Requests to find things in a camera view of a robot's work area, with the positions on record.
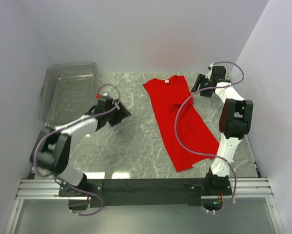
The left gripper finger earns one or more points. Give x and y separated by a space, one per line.
112 119
122 112

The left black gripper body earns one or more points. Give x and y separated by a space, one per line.
116 112

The aluminium rail frame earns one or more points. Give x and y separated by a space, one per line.
134 149

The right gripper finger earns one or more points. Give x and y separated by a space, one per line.
197 83
206 93

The red t shirt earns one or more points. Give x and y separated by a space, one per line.
186 137

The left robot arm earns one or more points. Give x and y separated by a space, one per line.
51 151

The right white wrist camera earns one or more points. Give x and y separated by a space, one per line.
209 74

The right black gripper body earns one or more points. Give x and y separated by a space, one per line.
205 83

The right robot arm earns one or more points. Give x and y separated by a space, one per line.
234 124

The black base beam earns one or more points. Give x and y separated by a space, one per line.
164 191

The clear plastic bin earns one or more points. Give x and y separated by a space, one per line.
68 92

